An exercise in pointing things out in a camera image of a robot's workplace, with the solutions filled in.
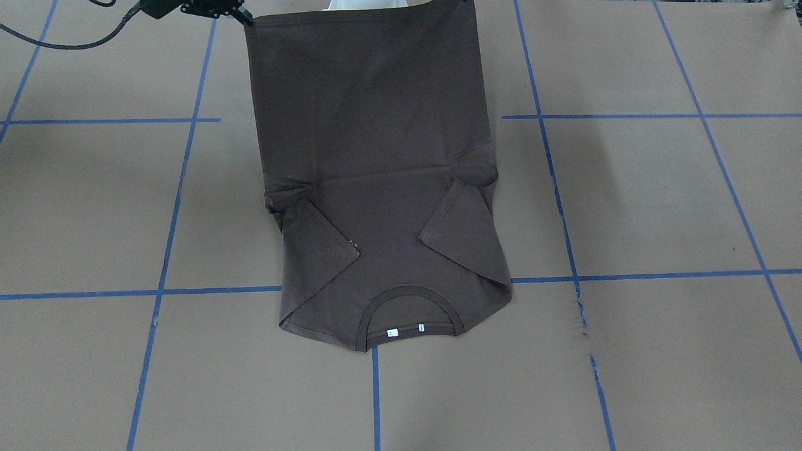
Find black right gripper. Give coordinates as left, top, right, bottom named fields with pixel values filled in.
left=138, top=0, right=253, bottom=26

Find dark brown t-shirt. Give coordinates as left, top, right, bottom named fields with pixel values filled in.
left=244, top=1, right=513, bottom=352

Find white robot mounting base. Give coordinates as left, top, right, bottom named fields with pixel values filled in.
left=325, top=0, right=409, bottom=11

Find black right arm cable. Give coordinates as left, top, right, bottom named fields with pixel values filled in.
left=0, top=0, right=146, bottom=50

